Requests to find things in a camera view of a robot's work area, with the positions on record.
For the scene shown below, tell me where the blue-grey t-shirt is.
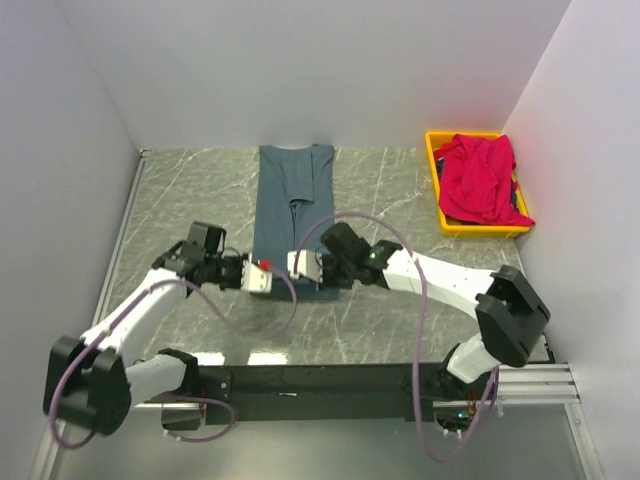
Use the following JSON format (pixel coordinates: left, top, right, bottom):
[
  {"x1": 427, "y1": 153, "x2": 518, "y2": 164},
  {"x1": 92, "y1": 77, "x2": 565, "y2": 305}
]
[{"x1": 252, "y1": 145, "x2": 335, "y2": 273}]

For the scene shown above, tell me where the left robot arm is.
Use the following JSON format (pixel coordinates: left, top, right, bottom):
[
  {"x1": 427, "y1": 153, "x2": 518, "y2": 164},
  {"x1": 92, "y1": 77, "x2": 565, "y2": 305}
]
[{"x1": 43, "y1": 222, "x2": 244, "y2": 436}]

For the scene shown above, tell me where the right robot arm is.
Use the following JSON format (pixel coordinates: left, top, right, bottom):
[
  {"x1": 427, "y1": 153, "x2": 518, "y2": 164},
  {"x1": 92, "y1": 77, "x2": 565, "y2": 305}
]
[{"x1": 320, "y1": 222, "x2": 550, "y2": 400}]

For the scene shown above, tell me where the black base beam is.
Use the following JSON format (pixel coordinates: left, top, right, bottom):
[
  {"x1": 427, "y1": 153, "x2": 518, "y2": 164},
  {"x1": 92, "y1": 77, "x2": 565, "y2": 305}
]
[{"x1": 139, "y1": 363, "x2": 497, "y2": 427}]

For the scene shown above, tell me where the red t-shirt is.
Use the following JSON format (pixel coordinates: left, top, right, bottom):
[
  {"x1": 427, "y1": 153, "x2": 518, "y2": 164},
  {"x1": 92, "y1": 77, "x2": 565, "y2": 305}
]
[{"x1": 433, "y1": 133, "x2": 535, "y2": 228}]

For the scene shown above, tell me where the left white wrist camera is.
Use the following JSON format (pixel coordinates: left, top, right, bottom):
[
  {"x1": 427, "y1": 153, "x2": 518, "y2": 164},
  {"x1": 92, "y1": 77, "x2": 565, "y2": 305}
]
[{"x1": 240, "y1": 259, "x2": 273, "y2": 295}]

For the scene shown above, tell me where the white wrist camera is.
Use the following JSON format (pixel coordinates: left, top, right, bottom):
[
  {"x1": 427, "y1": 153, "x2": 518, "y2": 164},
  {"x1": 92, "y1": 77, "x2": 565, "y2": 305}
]
[
  {"x1": 240, "y1": 259, "x2": 273, "y2": 295},
  {"x1": 287, "y1": 250, "x2": 323, "y2": 283}
]

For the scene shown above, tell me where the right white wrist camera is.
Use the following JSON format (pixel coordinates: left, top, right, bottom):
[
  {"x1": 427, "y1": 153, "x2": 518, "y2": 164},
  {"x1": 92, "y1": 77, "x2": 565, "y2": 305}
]
[{"x1": 287, "y1": 250, "x2": 323, "y2": 283}]

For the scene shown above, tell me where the aluminium rail frame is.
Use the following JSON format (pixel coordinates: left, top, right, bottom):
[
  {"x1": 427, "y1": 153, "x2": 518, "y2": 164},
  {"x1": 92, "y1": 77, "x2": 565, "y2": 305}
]
[{"x1": 43, "y1": 148, "x2": 598, "y2": 479}]

